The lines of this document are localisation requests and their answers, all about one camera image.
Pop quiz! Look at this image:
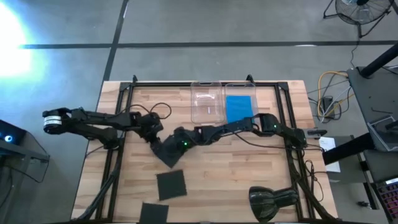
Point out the black hanging cable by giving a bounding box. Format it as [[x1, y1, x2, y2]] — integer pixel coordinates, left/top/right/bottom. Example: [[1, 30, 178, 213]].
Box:
[[303, 159, 325, 203]]

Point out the small black device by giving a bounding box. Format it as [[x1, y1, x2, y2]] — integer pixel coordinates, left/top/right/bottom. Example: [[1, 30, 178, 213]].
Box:
[[303, 129, 328, 138]]

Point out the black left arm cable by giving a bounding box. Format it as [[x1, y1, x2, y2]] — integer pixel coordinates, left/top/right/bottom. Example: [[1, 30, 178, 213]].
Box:
[[123, 102, 172, 121]]

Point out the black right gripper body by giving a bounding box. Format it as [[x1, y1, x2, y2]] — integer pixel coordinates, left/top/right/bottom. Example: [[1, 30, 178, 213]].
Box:
[[178, 126, 208, 150]]

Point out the laptop keyboard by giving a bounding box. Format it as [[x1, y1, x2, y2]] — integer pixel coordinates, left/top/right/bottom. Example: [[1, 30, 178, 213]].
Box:
[[374, 177, 398, 222]]

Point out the black slanted pole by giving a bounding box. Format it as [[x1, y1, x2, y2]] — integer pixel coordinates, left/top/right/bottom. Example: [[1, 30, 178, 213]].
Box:
[[359, 42, 398, 78]]

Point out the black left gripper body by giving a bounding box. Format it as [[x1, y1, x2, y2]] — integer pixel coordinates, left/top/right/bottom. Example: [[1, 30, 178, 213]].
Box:
[[138, 113, 164, 142]]

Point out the grey side desk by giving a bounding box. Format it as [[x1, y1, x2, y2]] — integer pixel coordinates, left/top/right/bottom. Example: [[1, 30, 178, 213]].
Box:
[[346, 65, 398, 152]]

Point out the clear plastic bin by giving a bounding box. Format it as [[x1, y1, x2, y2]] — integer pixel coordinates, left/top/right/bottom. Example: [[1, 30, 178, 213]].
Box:
[[224, 82, 259, 124], [190, 81, 226, 124]]

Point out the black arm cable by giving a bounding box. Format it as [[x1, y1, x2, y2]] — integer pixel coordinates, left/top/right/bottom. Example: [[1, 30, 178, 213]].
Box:
[[229, 129, 326, 152], [123, 102, 172, 121]]

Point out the black power strip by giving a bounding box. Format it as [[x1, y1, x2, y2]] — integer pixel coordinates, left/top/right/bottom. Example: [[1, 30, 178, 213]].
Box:
[[322, 96, 336, 119]]

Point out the white paper sheet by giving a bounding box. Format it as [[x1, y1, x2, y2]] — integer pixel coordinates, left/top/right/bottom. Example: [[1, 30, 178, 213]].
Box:
[[318, 136, 341, 174]]

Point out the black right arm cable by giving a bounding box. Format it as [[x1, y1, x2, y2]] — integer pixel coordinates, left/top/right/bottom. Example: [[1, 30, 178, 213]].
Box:
[[229, 129, 326, 152]]

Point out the black metal table frame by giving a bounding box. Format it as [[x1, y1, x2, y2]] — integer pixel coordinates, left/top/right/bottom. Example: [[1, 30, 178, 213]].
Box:
[[76, 74, 340, 223]]

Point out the black floor fan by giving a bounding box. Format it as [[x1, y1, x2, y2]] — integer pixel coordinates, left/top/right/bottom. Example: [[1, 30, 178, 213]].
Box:
[[323, 0, 394, 39]]

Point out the yellow cable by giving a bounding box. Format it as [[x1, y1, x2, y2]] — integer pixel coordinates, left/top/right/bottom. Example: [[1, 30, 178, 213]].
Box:
[[317, 70, 355, 118]]

